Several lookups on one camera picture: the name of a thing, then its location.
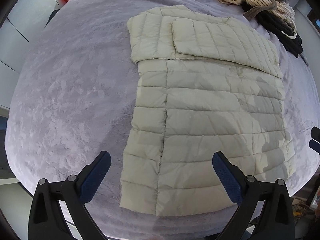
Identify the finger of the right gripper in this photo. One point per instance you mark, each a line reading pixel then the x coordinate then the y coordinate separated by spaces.
pixel 315 133
pixel 314 145

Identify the cream quilted down jacket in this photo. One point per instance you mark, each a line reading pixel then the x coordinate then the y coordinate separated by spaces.
pixel 206 84

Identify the black garment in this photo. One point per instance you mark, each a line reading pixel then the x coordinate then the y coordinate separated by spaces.
pixel 282 31

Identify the beige striped garment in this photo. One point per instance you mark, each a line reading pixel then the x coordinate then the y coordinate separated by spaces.
pixel 279 8

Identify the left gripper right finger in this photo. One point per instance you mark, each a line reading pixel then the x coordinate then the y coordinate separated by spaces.
pixel 276 219

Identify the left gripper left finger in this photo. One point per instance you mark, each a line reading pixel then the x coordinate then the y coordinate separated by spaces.
pixel 46 220

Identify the white drawer cabinet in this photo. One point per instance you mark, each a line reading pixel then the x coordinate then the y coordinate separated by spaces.
pixel 20 29

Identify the lavender plush bed blanket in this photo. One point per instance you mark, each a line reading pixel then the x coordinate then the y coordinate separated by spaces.
pixel 76 95

